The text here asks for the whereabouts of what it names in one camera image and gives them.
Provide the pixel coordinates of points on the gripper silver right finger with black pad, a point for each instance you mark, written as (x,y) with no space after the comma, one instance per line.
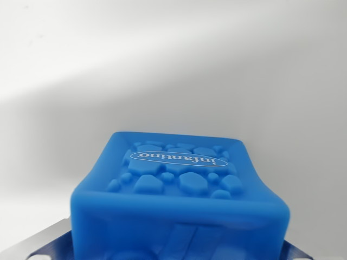
(294,249)

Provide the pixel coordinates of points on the blue embossed rubber cube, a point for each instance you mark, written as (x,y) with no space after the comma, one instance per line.
(179,211)

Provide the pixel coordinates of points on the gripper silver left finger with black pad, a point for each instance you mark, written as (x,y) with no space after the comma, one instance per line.
(51,239)

